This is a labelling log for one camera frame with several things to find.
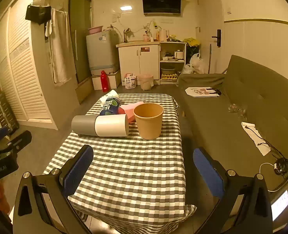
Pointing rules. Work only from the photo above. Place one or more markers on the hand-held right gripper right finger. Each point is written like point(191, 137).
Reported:
point(207, 173)

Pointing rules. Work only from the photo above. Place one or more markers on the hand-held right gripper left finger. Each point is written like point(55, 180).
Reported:
point(77, 169)

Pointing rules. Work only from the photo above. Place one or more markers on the brown paper cup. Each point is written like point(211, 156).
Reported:
point(148, 124)

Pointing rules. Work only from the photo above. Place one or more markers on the pink cup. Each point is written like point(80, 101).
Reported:
point(145, 38)

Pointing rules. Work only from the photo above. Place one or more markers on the dark ribbed suitcase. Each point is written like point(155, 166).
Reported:
point(2, 112)

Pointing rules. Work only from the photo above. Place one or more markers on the grey and white cylinder bottle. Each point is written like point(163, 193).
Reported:
point(102, 125)

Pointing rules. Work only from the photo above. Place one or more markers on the green sofa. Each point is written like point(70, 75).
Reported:
point(219, 121)

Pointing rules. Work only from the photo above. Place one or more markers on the grey checkered tablecloth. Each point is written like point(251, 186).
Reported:
point(134, 175)

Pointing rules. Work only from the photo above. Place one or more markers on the white paper on sofa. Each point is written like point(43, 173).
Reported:
point(256, 139)

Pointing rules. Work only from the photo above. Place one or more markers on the clear candy wrappers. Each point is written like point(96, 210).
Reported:
point(236, 108)

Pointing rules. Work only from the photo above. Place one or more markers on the white louvred wardrobe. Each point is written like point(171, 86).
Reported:
point(24, 65)

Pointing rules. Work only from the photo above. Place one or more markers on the pink box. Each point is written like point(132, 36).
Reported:
point(129, 111)

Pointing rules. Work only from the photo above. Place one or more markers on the device with lit screen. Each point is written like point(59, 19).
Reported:
point(280, 203)

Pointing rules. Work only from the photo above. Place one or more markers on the white printed tote bag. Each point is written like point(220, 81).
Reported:
point(201, 91)

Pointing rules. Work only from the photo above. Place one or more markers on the red bottle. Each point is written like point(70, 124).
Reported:
point(104, 81)

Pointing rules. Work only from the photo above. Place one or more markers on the white washer stand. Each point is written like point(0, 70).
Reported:
point(113, 80)

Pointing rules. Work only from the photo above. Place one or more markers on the white towel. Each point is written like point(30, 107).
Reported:
point(59, 48)

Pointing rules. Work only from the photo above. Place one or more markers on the egg tray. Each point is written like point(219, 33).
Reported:
point(169, 77)

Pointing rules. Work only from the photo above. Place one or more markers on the white printed package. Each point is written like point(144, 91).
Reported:
point(130, 81)

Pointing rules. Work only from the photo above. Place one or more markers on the small white plastic bag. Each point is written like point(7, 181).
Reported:
point(186, 68)

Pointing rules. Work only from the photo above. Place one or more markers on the metal pot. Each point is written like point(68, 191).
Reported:
point(168, 71)

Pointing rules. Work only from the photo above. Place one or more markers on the pink trash bin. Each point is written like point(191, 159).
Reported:
point(145, 82)

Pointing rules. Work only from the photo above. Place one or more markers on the large white plastic bag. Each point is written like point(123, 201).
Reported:
point(197, 63)

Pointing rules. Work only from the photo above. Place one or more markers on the grey washing machine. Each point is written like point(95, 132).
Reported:
point(101, 51)

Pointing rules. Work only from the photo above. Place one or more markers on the frosted glass door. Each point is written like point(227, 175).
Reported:
point(81, 34)

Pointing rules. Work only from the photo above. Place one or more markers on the black cloth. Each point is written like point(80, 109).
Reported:
point(38, 13)

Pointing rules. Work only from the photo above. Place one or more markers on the white kitchen cabinet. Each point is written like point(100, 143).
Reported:
point(139, 58)

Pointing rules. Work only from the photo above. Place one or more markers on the yellow bag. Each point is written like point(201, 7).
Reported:
point(191, 42)

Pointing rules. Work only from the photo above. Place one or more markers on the pink basin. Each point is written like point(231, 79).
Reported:
point(95, 30)

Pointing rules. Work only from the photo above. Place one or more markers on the metal faucet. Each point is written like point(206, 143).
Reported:
point(126, 35)

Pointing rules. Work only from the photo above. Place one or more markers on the pink kettle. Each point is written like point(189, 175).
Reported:
point(163, 35)

